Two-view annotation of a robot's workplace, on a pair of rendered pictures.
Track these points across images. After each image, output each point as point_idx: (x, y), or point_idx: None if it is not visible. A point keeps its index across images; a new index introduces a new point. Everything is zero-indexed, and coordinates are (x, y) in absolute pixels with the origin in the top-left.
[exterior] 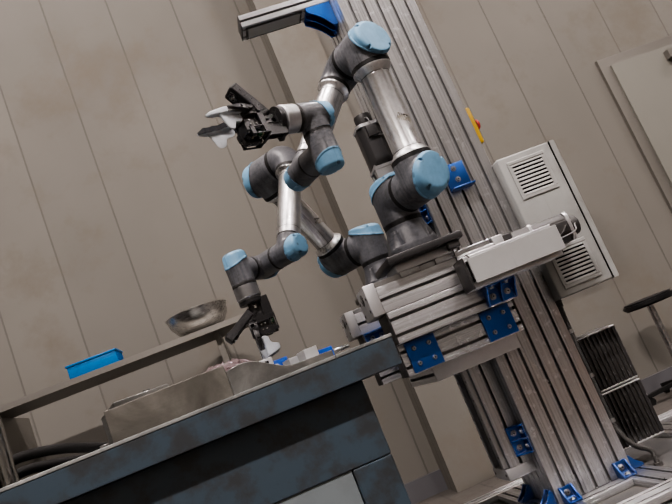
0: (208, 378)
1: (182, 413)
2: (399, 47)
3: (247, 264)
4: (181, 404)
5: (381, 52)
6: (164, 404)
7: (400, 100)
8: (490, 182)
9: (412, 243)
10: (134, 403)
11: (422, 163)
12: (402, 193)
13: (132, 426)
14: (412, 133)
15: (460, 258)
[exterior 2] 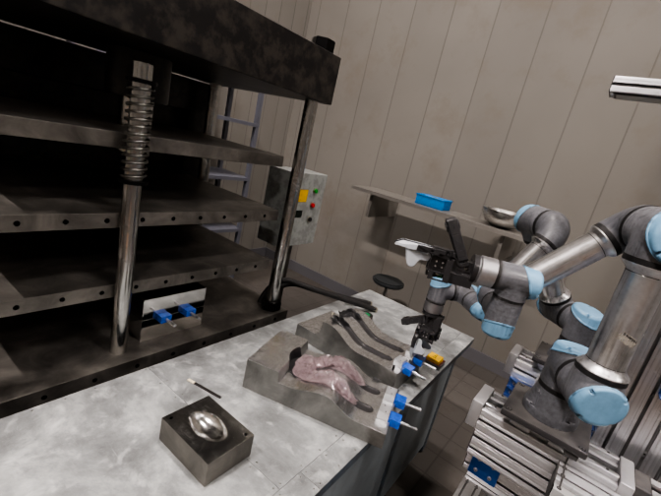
0: (200, 461)
1: (184, 459)
2: None
3: (444, 292)
4: (185, 455)
5: None
6: (180, 446)
7: (643, 322)
8: None
9: (539, 415)
10: (171, 430)
11: (590, 397)
12: (561, 386)
13: (167, 437)
14: (619, 360)
15: (571, 463)
